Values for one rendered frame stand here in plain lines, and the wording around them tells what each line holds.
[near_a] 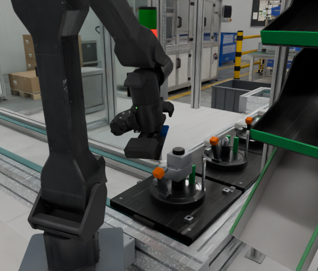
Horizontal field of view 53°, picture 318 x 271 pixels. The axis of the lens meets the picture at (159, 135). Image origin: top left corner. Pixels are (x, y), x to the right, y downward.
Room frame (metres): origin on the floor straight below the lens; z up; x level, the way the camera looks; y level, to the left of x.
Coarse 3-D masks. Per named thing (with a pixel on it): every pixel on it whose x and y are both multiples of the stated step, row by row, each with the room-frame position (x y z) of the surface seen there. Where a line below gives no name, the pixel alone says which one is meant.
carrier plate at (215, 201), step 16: (128, 192) 0.71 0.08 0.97; (144, 192) 0.71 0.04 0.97; (208, 192) 0.71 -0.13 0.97; (240, 192) 0.71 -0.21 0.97; (128, 208) 0.64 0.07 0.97; (144, 208) 0.64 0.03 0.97; (160, 208) 0.64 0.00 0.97; (208, 208) 0.64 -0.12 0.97; (224, 208) 0.64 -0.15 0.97; (160, 224) 0.58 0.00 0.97; (176, 224) 0.57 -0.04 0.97; (192, 224) 0.57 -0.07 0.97; (208, 224) 0.58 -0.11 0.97; (192, 240) 0.53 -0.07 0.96
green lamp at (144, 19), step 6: (138, 12) 0.90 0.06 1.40; (144, 12) 0.88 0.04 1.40; (150, 12) 0.88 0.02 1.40; (156, 12) 0.90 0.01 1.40; (144, 18) 0.88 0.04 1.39; (150, 18) 0.88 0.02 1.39; (156, 18) 0.90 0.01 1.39; (144, 24) 0.88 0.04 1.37; (150, 24) 0.88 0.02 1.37; (156, 24) 0.90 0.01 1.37
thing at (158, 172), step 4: (156, 168) 0.64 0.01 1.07; (160, 168) 0.64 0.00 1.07; (164, 168) 0.65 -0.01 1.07; (156, 172) 0.63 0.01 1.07; (160, 172) 0.63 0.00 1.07; (164, 172) 0.64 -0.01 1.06; (156, 176) 0.63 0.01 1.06; (160, 176) 0.62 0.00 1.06; (160, 180) 0.63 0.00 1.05; (164, 180) 0.64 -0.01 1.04; (160, 184) 0.64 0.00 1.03; (164, 184) 0.64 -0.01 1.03; (160, 188) 0.65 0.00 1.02; (164, 188) 0.64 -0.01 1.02; (164, 192) 0.64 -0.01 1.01
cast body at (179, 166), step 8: (176, 152) 0.68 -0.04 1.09; (184, 152) 0.69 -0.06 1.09; (168, 160) 0.69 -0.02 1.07; (176, 160) 0.68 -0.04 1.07; (184, 160) 0.68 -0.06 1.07; (168, 168) 0.68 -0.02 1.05; (176, 168) 0.67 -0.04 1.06; (184, 168) 0.68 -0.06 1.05; (168, 176) 0.68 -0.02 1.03; (176, 176) 0.66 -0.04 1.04; (184, 176) 0.68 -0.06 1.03
